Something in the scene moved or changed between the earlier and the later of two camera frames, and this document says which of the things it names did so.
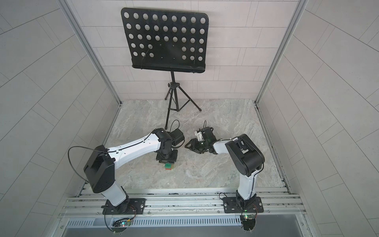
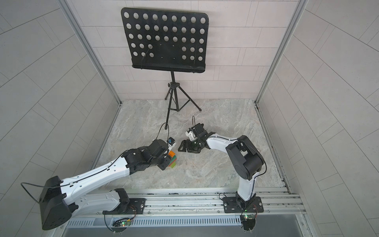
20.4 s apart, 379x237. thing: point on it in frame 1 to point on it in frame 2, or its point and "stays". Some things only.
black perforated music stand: [168, 41] stays
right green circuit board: [248, 221] stays
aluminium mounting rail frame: [187, 208] stays
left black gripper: [172, 160] to [165, 166]
